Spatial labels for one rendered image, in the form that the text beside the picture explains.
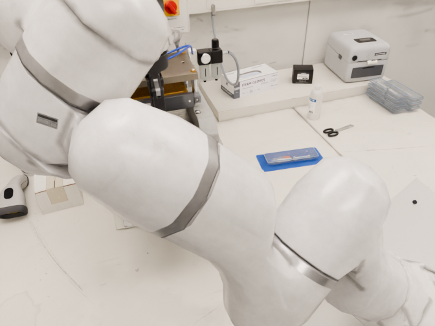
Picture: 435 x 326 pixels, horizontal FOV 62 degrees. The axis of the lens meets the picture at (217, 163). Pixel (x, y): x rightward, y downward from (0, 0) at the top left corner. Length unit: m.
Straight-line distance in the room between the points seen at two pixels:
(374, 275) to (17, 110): 0.44
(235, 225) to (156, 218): 0.07
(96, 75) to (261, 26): 1.49
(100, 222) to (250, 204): 0.84
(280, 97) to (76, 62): 1.34
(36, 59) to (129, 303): 0.70
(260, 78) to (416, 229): 1.03
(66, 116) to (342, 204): 0.29
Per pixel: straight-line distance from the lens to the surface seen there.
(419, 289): 0.64
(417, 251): 0.78
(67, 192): 1.18
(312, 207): 0.42
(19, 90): 0.36
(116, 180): 0.29
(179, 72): 1.07
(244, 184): 0.33
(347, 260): 0.44
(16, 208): 1.21
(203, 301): 0.92
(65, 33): 0.33
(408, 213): 0.81
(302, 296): 0.44
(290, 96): 1.62
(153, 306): 0.93
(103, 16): 0.32
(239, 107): 1.53
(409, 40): 2.32
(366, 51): 1.77
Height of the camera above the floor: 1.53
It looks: 38 degrees down
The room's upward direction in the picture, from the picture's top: 2 degrees counter-clockwise
